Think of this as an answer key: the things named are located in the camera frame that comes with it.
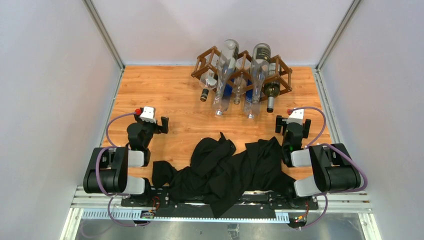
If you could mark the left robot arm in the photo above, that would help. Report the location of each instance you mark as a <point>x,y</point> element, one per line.
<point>107,170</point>

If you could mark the blue labelled clear bottle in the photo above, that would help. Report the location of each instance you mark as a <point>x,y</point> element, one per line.
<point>222,100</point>

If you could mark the clear bottle dark label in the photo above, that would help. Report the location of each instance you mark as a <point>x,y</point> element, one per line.
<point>259,68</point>

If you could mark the dark green wine bottle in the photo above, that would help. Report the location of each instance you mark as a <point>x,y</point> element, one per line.
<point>271,89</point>

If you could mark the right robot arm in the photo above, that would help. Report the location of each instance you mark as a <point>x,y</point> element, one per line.
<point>333,170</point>

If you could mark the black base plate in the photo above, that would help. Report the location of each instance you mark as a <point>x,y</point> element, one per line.
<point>212,207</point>

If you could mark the black cloth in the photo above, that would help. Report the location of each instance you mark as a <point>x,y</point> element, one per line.
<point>221,175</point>

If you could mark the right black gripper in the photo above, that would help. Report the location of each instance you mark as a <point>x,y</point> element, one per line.
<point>281,121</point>

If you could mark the brown wooden wine rack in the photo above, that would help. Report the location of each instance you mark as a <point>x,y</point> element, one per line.
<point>283,73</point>

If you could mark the aluminium frame rail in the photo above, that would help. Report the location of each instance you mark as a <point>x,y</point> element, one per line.
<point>99,206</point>

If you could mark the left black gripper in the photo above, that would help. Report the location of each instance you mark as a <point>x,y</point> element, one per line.
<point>141,122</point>

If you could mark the small clear black-capped bottle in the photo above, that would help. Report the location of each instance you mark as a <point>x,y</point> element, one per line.
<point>208,82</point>

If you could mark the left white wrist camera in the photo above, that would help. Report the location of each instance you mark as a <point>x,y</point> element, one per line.
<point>148,114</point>

